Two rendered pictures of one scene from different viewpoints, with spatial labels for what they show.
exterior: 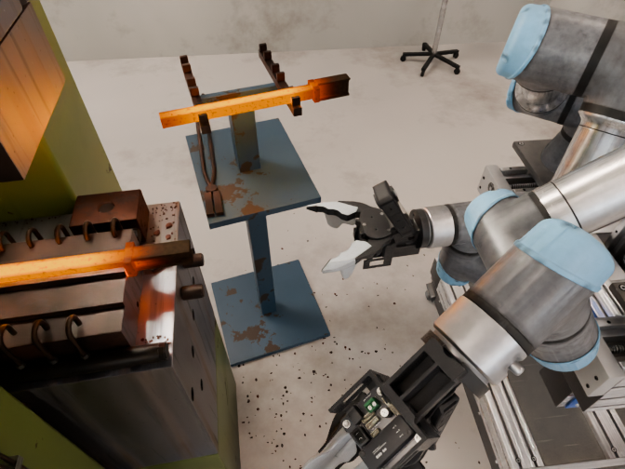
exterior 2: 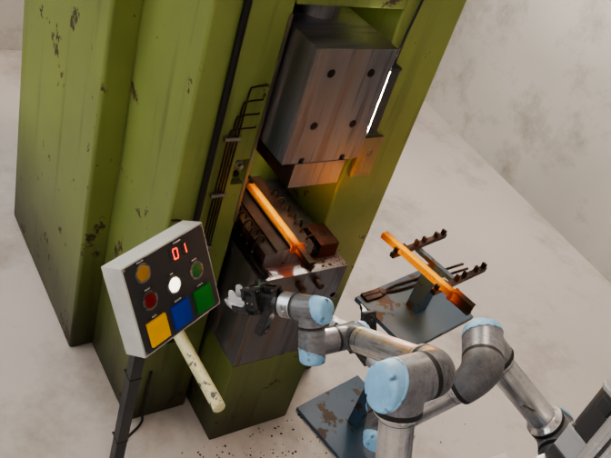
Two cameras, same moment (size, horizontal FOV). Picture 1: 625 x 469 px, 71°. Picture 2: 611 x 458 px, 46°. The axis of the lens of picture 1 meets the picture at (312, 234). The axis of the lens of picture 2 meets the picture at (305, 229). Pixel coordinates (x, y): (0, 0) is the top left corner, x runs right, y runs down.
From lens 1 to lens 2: 186 cm
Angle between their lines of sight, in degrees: 43
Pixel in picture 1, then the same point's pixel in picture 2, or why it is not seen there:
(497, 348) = (284, 298)
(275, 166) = (423, 322)
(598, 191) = (365, 333)
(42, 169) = (326, 204)
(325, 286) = not seen: outside the picture
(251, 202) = (384, 313)
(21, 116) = (305, 177)
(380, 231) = not seen: hidden behind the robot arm
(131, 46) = (574, 232)
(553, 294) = (303, 302)
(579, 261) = (315, 302)
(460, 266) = not seen: hidden behind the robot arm
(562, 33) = (475, 332)
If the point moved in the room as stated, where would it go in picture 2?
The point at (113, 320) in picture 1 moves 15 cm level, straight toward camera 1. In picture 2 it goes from (268, 252) to (246, 273)
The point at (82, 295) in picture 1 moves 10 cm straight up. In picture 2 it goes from (275, 238) to (282, 216)
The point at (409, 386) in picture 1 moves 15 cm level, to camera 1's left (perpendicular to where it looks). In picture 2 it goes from (267, 293) to (252, 257)
